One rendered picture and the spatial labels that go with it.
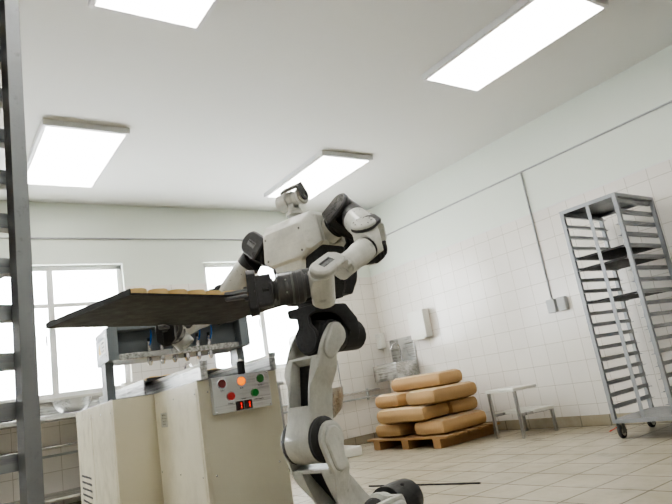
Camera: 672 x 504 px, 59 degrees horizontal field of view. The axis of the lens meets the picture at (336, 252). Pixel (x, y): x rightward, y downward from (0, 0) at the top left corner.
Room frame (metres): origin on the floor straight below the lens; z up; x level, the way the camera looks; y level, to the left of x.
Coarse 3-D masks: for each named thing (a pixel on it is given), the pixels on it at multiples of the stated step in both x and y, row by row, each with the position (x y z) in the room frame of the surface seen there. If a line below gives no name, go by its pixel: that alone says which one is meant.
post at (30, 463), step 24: (0, 0) 1.09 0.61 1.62; (0, 24) 1.09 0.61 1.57; (0, 48) 1.09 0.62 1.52; (24, 120) 1.10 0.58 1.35; (24, 144) 1.10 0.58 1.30; (24, 168) 1.09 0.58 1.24; (24, 192) 1.09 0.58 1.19; (24, 216) 1.09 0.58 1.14; (24, 240) 1.09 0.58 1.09; (24, 264) 1.09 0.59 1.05; (24, 288) 1.09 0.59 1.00; (24, 312) 1.08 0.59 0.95; (24, 336) 1.08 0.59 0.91; (24, 360) 1.08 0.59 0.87; (24, 384) 1.08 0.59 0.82; (24, 408) 1.08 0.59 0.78; (24, 432) 1.08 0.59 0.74; (24, 456) 1.08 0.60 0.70; (24, 480) 1.08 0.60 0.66
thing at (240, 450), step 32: (192, 384) 2.38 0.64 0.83; (160, 416) 2.83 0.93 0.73; (192, 416) 2.41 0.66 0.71; (224, 416) 2.38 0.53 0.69; (256, 416) 2.45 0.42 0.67; (160, 448) 2.88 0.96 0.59; (192, 448) 2.45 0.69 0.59; (224, 448) 2.37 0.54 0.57; (256, 448) 2.44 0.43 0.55; (192, 480) 2.49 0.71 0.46; (224, 480) 2.36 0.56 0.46; (256, 480) 2.43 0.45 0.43; (288, 480) 2.50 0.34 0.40
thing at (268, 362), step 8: (272, 352) 2.47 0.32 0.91; (256, 360) 2.57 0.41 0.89; (264, 360) 2.50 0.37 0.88; (272, 360) 2.47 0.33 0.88; (232, 368) 2.82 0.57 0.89; (248, 368) 2.66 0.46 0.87; (256, 368) 2.58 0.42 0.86; (264, 368) 2.51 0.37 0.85; (272, 368) 2.47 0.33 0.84; (208, 376) 3.13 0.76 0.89; (216, 376) 3.02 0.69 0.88
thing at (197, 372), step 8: (192, 368) 2.39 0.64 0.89; (200, 368) 2.31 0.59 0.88; (168, 376) 2.69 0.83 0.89; (176, 376) 2.59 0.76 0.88; (184, 376) 2.49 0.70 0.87; (192, 376) 2.40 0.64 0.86; (200, 376) 2.31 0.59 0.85; (152, 384) 2.96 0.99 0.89; (160, 384) 2.83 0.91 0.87; (168, 384) 2.71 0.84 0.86; (176, 384) 2.60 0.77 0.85; (152, 392) 2.97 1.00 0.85
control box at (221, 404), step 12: (252, 372) 2.42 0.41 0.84; (264, 372) 2.45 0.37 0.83; (216, 384) 2.34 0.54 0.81; (228, 384) 2.36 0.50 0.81; (252, 384) 2.42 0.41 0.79; (264, 384) 2.44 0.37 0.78; (216, 396) 2.34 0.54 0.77; (240, 396) 2.39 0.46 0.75; (252, 396) 2.41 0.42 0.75; (264, 396) 2.44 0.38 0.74; (216, 408) 2.33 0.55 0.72; (228, 408) 2.36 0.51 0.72; (252, 408) 2.41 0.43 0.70
